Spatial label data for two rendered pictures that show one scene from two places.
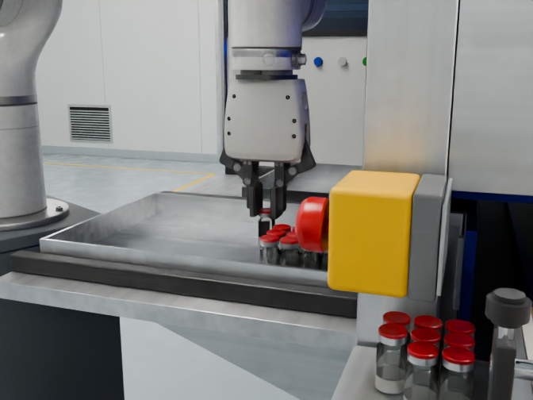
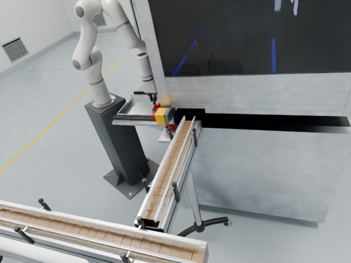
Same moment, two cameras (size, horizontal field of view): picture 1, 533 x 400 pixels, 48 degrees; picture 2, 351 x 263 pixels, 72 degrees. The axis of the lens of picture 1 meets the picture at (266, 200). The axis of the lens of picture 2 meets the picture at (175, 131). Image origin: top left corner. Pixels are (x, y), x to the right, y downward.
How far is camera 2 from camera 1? 103 cm
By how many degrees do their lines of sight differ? 25
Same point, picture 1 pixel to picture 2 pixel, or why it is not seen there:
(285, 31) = (148, 73)
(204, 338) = not seen: hidden behind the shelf
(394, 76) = (161, 95)
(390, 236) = (162, 119)
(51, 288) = (121, 122)
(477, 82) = (171, 96)
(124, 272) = (132, 118)
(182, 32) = not seen: outside the picture
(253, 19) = (142, 72)
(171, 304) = (140, 122)
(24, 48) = (98, 69)
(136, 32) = not seen: outside the picture
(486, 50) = (171, 92)
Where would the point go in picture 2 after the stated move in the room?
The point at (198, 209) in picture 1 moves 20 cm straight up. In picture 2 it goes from (141, 96) to (134, 72)
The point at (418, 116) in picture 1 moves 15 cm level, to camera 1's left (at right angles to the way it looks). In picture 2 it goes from (165, 99) to (140, 104)
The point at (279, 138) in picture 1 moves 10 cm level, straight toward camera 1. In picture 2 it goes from (152, 89) to (151, 97)
